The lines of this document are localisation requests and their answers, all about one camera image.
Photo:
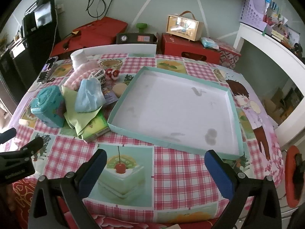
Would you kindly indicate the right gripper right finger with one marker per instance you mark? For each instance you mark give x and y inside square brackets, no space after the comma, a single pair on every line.
[265,209]

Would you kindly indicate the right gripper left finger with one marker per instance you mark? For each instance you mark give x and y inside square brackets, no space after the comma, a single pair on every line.
[45,210]

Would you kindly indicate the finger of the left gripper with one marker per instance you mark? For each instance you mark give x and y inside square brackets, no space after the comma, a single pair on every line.
[7,135]
[26,151]

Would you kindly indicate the light green cloth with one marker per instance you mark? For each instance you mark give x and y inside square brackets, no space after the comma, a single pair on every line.
[76,120]

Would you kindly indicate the blue face mask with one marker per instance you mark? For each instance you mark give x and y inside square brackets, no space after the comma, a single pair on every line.
[90,96]

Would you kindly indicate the pink fluffy towel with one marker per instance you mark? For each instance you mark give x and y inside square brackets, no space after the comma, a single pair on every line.
[84,71]

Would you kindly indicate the leopard print scrunchie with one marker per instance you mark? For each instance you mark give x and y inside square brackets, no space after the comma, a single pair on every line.
[99,77]

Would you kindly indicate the purple baby wipes pack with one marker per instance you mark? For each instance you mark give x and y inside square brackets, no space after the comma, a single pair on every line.
[109,96]

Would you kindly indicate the red stool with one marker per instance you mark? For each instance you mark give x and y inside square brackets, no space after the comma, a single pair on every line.
[294,176]

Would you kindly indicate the black smartphone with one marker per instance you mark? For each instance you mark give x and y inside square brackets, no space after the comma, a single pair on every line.
[47,70]

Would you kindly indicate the black cabinet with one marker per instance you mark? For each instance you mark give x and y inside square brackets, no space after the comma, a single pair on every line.
[22,62]

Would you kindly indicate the patterned cake tablecloth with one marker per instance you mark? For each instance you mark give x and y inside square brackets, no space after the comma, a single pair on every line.
[146,182]

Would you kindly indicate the white pill bottle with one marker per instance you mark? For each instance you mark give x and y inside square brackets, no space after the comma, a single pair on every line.
[78,58]

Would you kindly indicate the teal shallow cardboard tray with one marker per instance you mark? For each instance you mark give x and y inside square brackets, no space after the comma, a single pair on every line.
[178,111]

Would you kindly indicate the large red gift bag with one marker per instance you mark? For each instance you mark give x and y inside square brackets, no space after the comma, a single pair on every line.
[96,33]

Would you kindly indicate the black box with dial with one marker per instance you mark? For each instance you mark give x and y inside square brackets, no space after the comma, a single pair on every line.
[136,38]

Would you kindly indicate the patterned red gift box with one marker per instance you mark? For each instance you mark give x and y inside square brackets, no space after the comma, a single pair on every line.
[228,55]

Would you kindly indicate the green dumbbell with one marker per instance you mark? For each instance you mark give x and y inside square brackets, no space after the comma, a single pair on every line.
[141,27]

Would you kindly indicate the blue wet wipes pack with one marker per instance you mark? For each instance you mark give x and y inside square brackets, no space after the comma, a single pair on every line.
[209,43]

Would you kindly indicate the purple perforated basket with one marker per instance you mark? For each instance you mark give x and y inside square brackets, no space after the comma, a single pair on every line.
[252,13]

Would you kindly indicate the red carton with handle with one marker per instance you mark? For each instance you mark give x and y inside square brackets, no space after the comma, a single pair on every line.
[176,46]

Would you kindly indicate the wooden box with strap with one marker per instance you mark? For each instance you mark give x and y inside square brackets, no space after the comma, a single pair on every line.
[185,25]

